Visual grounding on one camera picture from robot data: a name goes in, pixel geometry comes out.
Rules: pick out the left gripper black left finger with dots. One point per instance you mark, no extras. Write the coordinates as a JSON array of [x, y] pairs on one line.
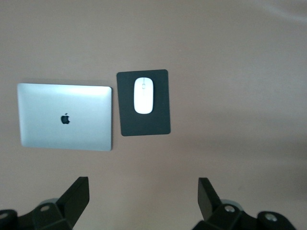
[[67, 210]]

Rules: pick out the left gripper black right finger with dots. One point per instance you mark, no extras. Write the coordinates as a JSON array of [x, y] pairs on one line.
[[216, 215]]

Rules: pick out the white computer mouse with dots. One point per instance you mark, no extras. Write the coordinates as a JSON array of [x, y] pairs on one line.
[[144, 98]]

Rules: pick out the black mouse pad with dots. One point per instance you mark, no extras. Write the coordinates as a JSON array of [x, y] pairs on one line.
[[160, 119]]

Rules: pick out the silver laptop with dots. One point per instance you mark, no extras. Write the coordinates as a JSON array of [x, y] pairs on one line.
[[48, 100]]

